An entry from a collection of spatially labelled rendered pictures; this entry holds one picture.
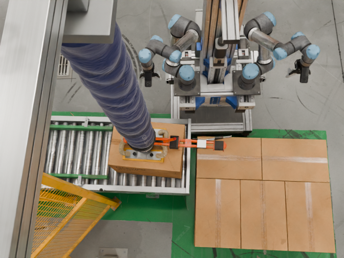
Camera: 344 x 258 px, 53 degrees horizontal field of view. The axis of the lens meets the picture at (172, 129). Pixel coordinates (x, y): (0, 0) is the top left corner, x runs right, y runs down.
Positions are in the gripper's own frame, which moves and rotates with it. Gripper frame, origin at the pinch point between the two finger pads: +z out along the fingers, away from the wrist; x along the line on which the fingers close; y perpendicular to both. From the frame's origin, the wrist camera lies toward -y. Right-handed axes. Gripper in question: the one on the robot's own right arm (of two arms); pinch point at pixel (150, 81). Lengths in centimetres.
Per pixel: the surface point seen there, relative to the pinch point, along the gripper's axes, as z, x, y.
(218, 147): 42, -49, -38
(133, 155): 53, 19, -41
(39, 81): -152, 7, -68
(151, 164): 57, 5, -48
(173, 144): 42, -14, -35
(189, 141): 43, -26, -33
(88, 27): -135, 2, -44
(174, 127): 57, -14, -17
